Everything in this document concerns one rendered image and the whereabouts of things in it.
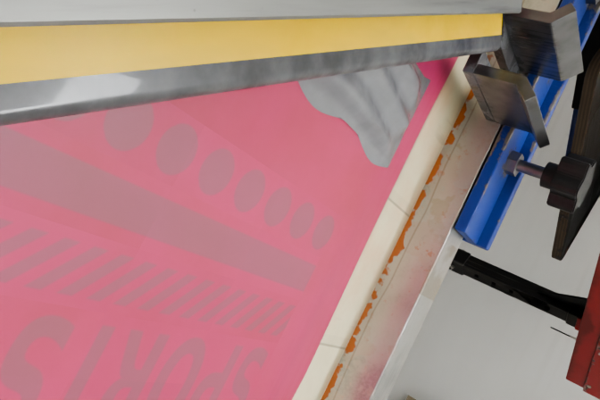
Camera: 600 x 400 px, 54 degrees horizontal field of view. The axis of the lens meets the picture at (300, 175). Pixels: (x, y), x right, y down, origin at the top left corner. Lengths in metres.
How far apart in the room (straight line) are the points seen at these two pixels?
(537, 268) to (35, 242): 2.08
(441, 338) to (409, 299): 1.80
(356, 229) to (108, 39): 0.27
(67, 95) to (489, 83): 0.31
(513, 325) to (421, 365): 0.35
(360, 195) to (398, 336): 0.12
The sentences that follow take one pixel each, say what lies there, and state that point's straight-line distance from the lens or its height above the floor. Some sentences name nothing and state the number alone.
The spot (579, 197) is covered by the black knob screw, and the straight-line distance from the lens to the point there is 0.48.
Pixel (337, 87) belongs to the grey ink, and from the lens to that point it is 0.32.
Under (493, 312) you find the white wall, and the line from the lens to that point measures 2.24.
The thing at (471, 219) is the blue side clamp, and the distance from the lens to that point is 0.47.
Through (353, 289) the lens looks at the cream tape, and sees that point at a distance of 0.45.
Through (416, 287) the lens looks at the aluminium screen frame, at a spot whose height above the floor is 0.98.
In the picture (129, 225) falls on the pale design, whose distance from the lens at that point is 0.25.
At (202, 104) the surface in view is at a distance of 0.26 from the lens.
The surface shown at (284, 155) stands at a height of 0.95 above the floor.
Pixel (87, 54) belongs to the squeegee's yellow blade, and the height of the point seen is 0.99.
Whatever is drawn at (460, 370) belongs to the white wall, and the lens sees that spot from 2.25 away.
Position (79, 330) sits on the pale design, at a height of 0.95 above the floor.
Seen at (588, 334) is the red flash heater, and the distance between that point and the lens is 1.37.
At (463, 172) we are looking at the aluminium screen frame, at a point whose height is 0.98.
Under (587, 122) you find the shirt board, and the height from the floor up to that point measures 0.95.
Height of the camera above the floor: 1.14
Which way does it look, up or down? 33 degrees down
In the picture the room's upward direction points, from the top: 113 degrees clockwise
